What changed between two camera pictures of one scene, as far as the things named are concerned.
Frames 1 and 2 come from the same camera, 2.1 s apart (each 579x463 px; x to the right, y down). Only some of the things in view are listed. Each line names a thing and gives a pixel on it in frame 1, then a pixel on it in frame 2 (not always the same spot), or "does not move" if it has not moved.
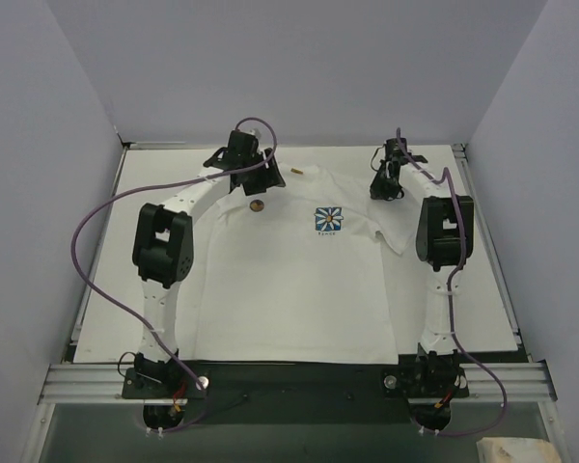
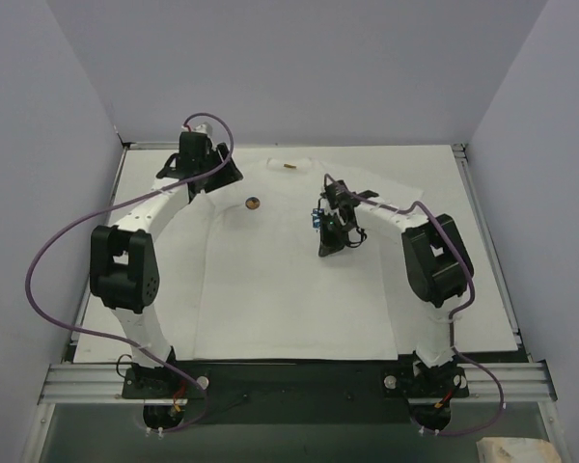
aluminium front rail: (87, 383) does not move
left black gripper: (263, 175) → (227, 169)
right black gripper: (386, 182) → (332, 231)
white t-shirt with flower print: (293, 274) does not move
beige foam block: (515, 449) does not move
